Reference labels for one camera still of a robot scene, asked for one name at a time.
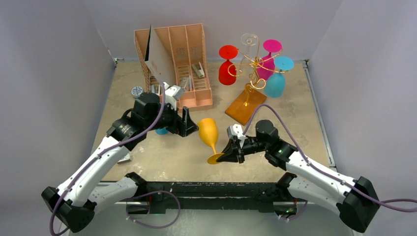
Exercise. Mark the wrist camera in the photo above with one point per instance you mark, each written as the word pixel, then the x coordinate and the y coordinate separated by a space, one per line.
pixel 235 130
pixel 172 94

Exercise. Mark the yellow plastic wine glass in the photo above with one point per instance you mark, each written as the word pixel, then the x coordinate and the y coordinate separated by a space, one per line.
pixel 208 133

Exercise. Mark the silver item in organizer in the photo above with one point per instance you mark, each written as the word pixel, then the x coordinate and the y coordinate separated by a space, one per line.
pixel 186 83

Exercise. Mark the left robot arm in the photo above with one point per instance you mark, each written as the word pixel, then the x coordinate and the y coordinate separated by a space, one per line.
pixel 75 202

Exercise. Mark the grey stapler in organizer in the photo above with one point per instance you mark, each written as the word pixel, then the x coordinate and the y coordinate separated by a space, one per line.
pixel 198 70

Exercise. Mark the red plastic wine glass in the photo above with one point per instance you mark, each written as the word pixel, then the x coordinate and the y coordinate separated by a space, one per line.
pixel 227 70

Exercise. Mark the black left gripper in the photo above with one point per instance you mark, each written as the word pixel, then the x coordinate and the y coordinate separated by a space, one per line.
pixel 183 126

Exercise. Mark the white paper folder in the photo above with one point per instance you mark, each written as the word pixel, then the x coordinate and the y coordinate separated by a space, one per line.
pixel 158 61

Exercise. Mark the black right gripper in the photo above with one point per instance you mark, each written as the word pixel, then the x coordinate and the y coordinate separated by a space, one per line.
pixel 239 151

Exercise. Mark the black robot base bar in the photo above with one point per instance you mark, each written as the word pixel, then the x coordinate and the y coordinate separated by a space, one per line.
pixel 265 197

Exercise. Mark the peach plastic file organizer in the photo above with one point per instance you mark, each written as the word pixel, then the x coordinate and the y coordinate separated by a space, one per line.
pixel 186 45

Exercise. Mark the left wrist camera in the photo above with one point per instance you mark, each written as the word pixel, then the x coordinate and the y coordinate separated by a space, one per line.
pixel 172 94

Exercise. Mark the small white metal clip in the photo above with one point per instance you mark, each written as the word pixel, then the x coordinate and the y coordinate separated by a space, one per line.
pixel 126 158

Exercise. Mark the gold wire wine glass rack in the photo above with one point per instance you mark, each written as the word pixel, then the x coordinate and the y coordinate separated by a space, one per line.
pixel 253 95

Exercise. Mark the blue plastic wine glass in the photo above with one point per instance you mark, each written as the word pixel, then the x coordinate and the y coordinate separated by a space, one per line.
pixel 162 131

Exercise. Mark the small blue white jar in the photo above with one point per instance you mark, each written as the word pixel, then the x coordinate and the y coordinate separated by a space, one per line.
pixel 136 91

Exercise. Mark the magenta plastic wine glass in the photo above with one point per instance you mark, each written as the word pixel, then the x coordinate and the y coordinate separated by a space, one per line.
pixel 266 66

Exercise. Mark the clear wine glass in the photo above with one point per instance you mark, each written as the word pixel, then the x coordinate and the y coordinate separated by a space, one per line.
pixel 248 40

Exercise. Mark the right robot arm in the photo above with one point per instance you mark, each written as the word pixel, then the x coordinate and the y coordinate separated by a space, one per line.
pixel 311 180

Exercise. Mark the teal wine glass on rack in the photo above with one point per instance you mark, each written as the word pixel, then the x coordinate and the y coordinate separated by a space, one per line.
pixel 275 85

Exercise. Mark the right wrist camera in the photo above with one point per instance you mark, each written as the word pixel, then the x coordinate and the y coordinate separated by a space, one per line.
pixel 235 130

